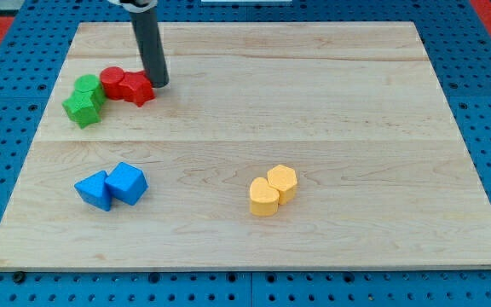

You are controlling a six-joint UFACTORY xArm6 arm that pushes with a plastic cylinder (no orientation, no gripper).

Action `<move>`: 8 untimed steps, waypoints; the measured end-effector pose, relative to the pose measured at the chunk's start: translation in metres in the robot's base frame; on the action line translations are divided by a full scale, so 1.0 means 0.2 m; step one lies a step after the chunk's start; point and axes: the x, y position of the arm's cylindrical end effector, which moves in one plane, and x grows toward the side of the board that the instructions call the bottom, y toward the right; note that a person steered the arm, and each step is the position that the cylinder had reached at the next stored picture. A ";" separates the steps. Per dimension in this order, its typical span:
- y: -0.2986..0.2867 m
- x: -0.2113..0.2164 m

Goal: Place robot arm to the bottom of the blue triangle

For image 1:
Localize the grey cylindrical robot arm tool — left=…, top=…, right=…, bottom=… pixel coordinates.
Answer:
left=108, top=0, right=170, bottom=88

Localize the blue triangle block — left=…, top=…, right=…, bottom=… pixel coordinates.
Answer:
left=74, top=171, right=113, bottom=211

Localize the yellow hexagon block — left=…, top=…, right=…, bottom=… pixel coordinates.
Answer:
left=267, top=165, right=297, bottom=205

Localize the wooden board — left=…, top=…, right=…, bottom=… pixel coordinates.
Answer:
left=0, top=22, right=491, bottom=272

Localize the yellow heart block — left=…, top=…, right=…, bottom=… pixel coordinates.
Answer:
left=249, top=177, right=280, bottom=217

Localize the blue cube block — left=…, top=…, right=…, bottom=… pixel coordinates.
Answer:
left=105, top=162, right=148, bottom=206

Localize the red star block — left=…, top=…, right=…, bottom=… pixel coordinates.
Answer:
left=118, top=72, right=155, bottom=107

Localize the red cylinder block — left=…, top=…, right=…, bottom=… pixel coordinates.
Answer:
left=100, top=67, right=124, bottom=100

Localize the green star block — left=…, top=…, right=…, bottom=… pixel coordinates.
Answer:
left=62, top=91, right=101, bottom=129

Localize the green cylinder block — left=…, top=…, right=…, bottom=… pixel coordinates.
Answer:
left=73, top=74, right=106, bottom=109

